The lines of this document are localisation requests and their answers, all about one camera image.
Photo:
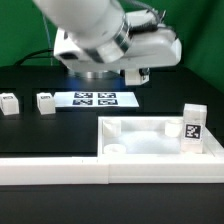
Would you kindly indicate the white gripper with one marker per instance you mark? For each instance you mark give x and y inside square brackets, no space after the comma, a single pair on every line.
[148,50]

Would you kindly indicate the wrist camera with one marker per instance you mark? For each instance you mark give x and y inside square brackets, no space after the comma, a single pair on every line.
[65,49]

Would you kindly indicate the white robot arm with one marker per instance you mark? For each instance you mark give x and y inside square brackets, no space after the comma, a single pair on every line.
[110,35]

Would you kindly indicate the white square tabletop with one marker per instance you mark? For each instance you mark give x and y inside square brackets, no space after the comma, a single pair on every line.
[140,135]

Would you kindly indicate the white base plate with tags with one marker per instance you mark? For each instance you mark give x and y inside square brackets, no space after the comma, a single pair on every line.
[95,99]

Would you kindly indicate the white U-shaped obstacle fence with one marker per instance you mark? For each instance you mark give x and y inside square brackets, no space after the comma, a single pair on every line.
[183,168]

